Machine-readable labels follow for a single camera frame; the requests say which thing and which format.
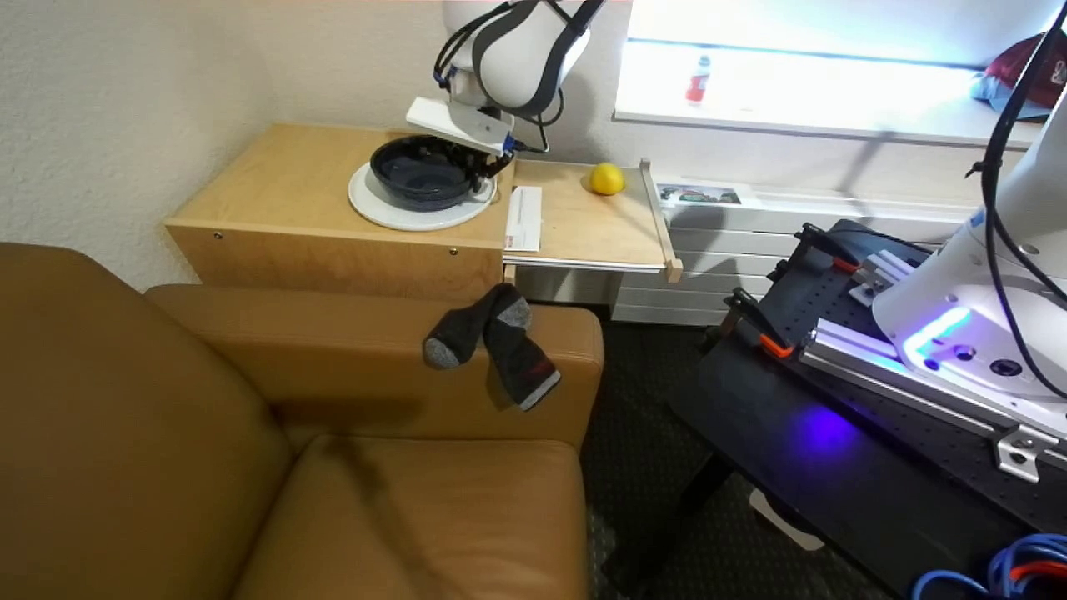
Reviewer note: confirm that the white paper card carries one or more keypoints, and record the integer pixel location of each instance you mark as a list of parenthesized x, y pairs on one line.
[(523, 218)]

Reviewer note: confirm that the red cap hat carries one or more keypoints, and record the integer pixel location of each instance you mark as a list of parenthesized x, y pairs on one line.
[(1029, 71)]

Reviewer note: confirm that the white wall heater unit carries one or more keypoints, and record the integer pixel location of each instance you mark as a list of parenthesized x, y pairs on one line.
[(779, 236)]

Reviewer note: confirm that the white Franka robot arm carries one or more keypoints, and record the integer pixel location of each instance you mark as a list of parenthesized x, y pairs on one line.
[(1003, 278)]

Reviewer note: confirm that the aluminium profile rail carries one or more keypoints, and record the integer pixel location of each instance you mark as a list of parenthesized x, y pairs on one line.
[(920, 396)]

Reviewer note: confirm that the light wooden side cabinet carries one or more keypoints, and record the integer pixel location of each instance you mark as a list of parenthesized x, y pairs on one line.
[(287, 210)]

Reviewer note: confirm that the wooden pull out table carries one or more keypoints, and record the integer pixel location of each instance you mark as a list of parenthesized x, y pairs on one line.
[(588, 229)]

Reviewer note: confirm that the dark blue bowl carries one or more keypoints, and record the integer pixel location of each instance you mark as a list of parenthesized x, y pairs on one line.
[(421, 174)]

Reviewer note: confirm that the white round plate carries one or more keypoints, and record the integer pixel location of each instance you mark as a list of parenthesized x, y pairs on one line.
[(411, 218)]

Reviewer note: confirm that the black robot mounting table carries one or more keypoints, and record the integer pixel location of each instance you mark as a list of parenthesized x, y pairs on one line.
[(844, 488)]

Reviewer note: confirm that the white window sill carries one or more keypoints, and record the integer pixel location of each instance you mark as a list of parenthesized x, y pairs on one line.
[(820, 103)]

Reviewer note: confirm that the yellow lemon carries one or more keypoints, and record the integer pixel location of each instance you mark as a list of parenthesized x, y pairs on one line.
[(605, 177)]

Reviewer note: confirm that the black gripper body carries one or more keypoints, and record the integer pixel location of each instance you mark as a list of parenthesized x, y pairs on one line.
[(488, 154)]

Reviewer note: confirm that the white scrap on floor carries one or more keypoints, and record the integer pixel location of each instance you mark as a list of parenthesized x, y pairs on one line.
[(786, 523)]

